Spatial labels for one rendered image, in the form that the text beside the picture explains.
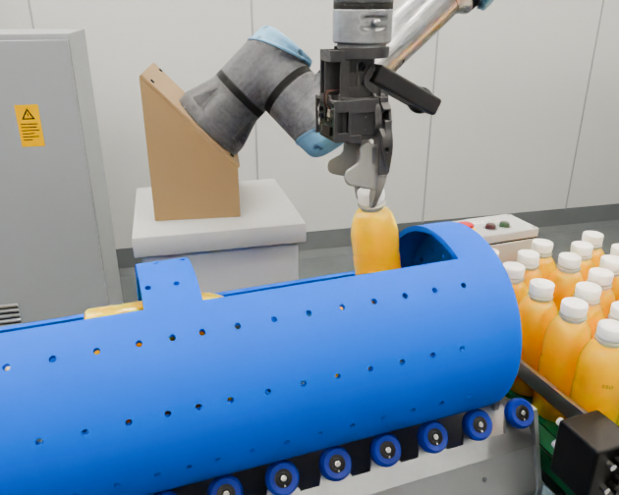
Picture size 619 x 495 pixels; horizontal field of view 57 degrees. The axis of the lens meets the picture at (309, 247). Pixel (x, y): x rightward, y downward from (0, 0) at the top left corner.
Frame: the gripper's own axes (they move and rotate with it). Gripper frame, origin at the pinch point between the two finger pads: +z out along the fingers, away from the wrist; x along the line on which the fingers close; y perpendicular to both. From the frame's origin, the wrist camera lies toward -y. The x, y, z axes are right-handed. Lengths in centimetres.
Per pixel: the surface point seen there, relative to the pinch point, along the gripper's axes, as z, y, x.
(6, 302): 81, 78, -153
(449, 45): -2, -176, -254
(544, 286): 17.6, -29.9, 5.1
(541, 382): 30.7, -25.8, 12.2
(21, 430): 14, 46, 19
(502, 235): 18.6, -39.5, -18.2
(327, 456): 30.3, 12.5, 15.9
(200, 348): 9.6, 28.0, 16.7
